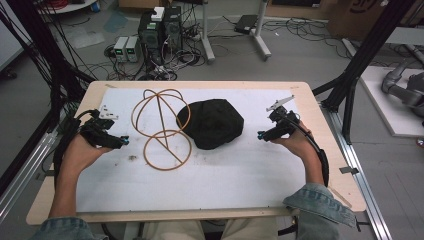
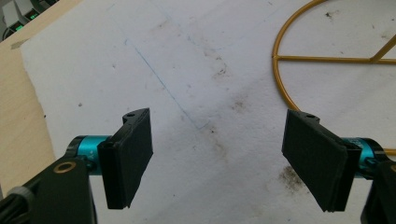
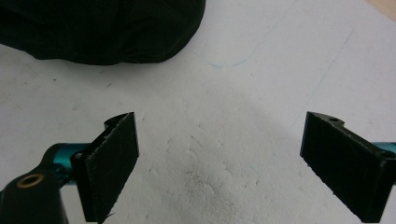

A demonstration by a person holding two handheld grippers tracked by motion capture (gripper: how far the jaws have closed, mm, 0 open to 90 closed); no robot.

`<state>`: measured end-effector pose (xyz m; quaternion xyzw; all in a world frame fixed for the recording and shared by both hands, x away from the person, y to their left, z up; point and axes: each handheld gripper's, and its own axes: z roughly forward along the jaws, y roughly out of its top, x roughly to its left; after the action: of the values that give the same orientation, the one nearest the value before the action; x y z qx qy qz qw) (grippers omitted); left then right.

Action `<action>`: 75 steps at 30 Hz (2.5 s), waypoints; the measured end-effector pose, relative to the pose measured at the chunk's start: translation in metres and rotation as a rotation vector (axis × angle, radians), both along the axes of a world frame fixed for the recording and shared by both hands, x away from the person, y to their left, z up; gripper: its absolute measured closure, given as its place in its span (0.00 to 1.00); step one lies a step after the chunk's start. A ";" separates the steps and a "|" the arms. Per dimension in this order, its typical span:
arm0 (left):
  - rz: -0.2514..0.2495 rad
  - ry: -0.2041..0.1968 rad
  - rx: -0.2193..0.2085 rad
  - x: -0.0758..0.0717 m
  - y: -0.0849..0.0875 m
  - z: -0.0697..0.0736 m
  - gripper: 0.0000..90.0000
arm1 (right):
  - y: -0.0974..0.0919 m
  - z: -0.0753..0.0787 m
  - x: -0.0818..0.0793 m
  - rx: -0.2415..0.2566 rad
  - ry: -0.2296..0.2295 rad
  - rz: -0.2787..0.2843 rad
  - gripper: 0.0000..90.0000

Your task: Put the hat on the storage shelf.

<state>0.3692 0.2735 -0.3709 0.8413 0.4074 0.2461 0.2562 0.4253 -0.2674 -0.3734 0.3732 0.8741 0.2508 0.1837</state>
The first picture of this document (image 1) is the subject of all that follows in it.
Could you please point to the grey bench power supply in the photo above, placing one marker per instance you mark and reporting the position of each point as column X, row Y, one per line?
column 120, row 49
column 132, row 49

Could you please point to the denim jacket sleeve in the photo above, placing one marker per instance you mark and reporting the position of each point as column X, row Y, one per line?
column 66, row 230
column 316, row 206

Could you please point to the person's beige trousers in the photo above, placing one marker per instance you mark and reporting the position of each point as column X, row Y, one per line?
column 173, row 230

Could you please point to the person's right hand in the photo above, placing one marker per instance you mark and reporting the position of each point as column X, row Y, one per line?
column 301, row 143

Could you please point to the black computer tower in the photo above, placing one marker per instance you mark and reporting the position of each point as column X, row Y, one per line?
column 172, row 28
column 150, row 36

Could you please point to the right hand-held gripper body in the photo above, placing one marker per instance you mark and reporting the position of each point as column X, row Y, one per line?
column 286, row 121

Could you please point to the blue tape roll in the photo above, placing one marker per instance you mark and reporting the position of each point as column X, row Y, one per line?
column 96, row 6

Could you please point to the grey metal bracket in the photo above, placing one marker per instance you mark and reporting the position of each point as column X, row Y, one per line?
column 349, row 170

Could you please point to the white metal stand leg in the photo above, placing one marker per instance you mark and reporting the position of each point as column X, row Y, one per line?
column 261, row 35
column 207, row 36

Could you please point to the round white table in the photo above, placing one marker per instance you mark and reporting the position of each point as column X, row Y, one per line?
column 71, row 6

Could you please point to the brown cardboard box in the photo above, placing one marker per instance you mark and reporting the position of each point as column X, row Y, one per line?
column 360, row 16

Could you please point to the black hat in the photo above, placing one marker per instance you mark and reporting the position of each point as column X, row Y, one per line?
column 213, row 123

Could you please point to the white platform board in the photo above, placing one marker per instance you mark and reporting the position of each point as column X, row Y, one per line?
column 390, row 113

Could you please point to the black metal frame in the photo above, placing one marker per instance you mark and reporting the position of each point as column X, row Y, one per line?
column 373, row 41
column 33, row 36

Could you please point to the flat black box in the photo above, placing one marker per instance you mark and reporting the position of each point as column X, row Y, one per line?
column 246, row 24

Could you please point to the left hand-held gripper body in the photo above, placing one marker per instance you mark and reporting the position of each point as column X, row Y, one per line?
column 100, row 128

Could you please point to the person's left hand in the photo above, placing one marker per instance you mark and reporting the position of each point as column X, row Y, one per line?
column 78, row 156

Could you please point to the right denim jacket sleeve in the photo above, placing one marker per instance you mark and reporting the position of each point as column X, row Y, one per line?
column 316, row 206

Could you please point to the white table mat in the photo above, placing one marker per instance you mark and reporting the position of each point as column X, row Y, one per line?
column 200, row 180

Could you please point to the aluminium rail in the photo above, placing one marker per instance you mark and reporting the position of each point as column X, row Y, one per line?
column 20, row 185
column 363, row 193

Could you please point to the left denim jacket sleeve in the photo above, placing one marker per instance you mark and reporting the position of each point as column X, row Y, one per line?
column 66, row 230

